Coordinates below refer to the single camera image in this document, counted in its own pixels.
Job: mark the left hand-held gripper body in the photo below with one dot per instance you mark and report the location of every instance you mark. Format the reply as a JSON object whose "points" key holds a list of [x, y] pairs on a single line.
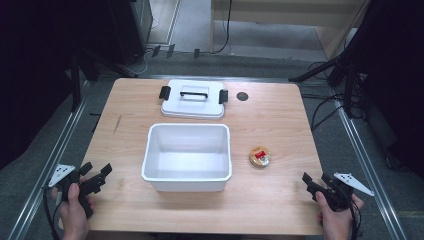
{"points": [[71, 180]]}

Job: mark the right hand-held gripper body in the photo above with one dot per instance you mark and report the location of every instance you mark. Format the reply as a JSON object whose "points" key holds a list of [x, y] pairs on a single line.
{"points": [[340, 193]]}

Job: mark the person's right hand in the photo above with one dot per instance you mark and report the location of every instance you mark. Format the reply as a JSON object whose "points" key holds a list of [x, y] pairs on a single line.
{"points": [[336, 221]]}

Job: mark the person's left hand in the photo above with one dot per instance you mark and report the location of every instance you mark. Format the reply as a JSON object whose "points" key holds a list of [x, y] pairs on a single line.
{"points": [[75, 213]]}

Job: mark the round yellow snack packet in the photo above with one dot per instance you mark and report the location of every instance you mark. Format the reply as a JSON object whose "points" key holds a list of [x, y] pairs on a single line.
{"points": [[259, 157]]}

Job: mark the white plastic storage box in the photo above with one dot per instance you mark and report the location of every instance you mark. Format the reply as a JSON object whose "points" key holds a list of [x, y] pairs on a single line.
{"points": [[186, 156]]}

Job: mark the black tripod stand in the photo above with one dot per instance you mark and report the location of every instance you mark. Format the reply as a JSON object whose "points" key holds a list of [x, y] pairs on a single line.
{"points": [[76, 83], [348, 76]]}

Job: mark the black curtain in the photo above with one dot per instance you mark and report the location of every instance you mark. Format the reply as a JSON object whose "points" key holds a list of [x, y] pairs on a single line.
{"points": [[396, 83], [36, 66]]}

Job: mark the black round table grommet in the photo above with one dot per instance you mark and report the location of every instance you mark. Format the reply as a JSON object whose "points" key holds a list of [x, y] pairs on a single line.
{"points": [[242, 96]]}

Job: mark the black cabinet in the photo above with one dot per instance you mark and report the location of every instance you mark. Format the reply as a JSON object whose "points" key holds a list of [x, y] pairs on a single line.
{"points": [[131, 30]]}

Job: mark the light wooden cabinet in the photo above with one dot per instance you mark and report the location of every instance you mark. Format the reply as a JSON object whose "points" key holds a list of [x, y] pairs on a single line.
{"points": [[286, 20]]}

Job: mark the metal floor rail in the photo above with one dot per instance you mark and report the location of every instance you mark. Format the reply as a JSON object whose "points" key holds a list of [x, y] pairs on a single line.
{"points": [[50, 166], [366, 166]]}

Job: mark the black floor bracket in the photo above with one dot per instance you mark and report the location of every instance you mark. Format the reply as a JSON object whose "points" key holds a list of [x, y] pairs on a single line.
{"points": [[170, 50], [196, 53], [156, 50]]}

